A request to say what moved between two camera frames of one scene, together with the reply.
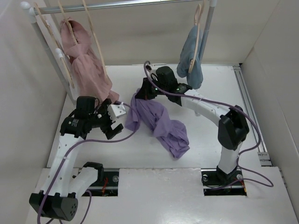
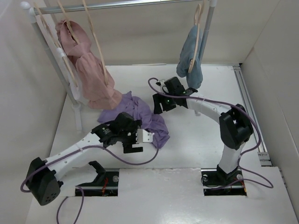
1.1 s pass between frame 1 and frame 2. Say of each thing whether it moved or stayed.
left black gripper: moved
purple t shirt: moved
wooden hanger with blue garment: stayed
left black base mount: stayed
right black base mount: stayed
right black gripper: moved
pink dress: stayed
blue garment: stayed
